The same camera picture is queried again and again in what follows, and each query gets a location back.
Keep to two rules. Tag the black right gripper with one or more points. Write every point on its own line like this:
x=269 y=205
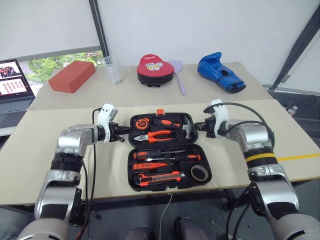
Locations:
x=210 y=126

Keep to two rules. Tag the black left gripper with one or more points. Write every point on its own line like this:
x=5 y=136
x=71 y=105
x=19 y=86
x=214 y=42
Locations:
x=114 y=131

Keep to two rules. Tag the orange voltage tester pen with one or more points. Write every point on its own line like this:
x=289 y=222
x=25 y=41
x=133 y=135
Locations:
x=147 y=165

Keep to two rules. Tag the black tool case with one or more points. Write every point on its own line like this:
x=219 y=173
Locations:
x=165 y=147

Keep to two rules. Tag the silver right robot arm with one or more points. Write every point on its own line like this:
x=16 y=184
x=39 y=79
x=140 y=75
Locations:
x=252 y=136

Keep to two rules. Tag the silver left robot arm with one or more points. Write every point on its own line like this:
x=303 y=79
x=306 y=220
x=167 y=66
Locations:
x=75 y=137

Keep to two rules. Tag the orange and black tape measure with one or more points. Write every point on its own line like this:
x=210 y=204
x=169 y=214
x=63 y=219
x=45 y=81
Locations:
x=141 y=124

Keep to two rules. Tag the black electrical tape roll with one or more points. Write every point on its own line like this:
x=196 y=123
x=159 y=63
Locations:
x=199 y=173

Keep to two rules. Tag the purple spatula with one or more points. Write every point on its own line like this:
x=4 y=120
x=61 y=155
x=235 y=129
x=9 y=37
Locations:
x=180 y=80

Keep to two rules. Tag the orange and black utility knife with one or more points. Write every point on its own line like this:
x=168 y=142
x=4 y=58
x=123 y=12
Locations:
x=160 y=178

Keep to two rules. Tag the blue boxing glove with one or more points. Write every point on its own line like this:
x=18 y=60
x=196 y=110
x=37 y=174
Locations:
x=217 y=71

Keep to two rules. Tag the clear plastic cup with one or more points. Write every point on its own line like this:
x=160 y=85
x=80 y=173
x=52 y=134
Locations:
x=113 y=71

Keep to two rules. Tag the red heart-shaped punch pad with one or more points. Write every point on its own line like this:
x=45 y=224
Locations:
x=153 y=67

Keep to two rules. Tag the red foam brick block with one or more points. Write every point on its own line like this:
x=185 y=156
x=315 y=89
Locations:
x=71 y=76

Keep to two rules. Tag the small plastic bottle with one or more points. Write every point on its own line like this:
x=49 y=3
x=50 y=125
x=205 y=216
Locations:
x=292 y=110

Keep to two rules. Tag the yellow tape strip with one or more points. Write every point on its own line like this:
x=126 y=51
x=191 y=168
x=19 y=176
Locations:
x=298 y=157

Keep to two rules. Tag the open laptop computer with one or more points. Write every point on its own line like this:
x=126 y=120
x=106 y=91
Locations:
x=13 y=82

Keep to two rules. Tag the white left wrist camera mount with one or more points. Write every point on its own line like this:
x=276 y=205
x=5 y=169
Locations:
x=106 y=117

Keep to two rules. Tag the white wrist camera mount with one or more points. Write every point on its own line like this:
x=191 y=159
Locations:
x=106 y=117
x=221 y=112

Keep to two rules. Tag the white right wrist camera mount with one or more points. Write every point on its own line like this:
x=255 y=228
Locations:
x=221 y=112

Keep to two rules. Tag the black table frame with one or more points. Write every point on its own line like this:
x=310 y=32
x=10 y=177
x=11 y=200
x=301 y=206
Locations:
x=228 y=200

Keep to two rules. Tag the black window frame post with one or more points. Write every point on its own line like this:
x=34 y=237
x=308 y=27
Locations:
x=98 y=27

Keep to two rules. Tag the black diagonal frame beam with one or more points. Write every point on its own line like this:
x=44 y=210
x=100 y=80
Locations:
x=295 y=45

